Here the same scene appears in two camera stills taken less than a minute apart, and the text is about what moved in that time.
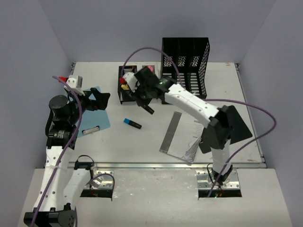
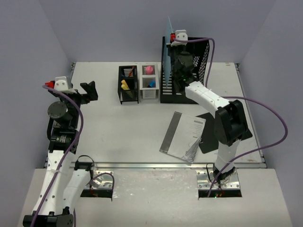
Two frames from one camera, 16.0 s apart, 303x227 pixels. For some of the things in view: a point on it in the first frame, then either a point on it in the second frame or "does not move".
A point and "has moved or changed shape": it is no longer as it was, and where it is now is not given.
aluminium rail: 160,165 does not move
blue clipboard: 93,121 -> 166,55
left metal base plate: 102,179 does not move
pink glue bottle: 150,68 does not move
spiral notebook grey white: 182,137 does not move
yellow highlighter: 124,87 does not move
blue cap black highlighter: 132,123 has moved or changed shape
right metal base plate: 205,181 does not move
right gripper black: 137,95 -> 173,48
